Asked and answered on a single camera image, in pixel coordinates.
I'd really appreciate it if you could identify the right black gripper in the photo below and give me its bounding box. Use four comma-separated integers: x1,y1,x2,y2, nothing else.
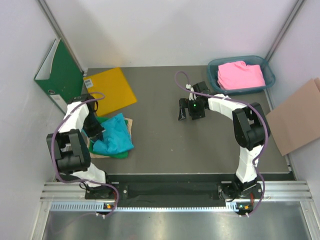
179,98,206,122

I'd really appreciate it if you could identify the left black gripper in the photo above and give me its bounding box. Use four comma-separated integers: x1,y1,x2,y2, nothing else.
82,111,105,144

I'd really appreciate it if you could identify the teal t shirt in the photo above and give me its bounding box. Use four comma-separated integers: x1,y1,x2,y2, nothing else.
89,113,134,158

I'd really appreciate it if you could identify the beige cardboard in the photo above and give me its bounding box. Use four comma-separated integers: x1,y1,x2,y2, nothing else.
86,117,134,159

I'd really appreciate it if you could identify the yellow folder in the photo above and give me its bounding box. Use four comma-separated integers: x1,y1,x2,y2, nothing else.
83,67,138,117

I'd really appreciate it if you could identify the green t shirt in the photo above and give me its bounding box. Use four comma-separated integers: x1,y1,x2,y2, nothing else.
88,118,131,159

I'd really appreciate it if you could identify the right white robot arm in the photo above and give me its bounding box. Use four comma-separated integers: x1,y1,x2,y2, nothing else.
178,81,270,202

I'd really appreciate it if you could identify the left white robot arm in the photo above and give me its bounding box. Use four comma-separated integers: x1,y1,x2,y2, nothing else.
46,94,114,200

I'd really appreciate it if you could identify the pink t shirt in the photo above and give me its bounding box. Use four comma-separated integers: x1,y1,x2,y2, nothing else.
217,61,266,90

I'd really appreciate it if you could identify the blue plastic bin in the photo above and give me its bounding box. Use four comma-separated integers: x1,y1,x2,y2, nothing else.
206,55,276,95

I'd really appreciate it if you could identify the brown cardboard sheet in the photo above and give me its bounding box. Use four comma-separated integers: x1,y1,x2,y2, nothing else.
266,77,320,156

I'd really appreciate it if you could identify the green ring binder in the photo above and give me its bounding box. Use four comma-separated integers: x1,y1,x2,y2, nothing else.
34,39,83,114

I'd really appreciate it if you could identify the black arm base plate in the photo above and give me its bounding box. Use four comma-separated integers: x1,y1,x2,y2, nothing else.
79,180,262,205

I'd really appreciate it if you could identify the grey slotted cable duct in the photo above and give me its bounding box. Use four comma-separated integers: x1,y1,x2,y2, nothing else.
50,201,239,213

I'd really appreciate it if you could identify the aluminium frame rail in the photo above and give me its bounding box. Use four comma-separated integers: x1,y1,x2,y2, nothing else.
40,180,313,202

